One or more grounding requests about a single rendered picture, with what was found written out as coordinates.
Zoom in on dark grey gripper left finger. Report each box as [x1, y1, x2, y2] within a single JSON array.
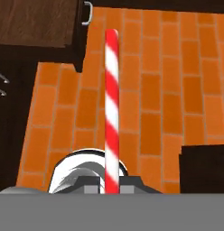
[[54, 176, 102, 195]]

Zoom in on white round object black rim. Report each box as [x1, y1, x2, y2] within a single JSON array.
[[47, 148, 130, 195]]

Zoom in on dark wood drawer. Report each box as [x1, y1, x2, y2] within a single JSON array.
[[0, 0, 90, 74]]

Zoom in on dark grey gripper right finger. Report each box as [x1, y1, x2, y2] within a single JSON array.
[[119, 176, 163, 195]]

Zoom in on dark cupboard run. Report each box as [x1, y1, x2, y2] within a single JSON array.
[[89, 0, 224, 14]]

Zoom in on dark wood cupboard front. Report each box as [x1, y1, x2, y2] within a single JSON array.
[[0, 44, 40, 194]]

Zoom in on silver drawer handle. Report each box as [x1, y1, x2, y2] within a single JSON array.
[[80, 1, 94, 27]]

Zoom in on dark wood counter block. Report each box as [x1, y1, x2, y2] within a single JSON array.
[[178, 143, 224, 195]]

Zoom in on red white striped straw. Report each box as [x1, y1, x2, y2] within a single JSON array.
[[104, 28, 120, 195]]

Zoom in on grey rounded object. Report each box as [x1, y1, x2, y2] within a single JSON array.
[[0, 186, 51, 195]]

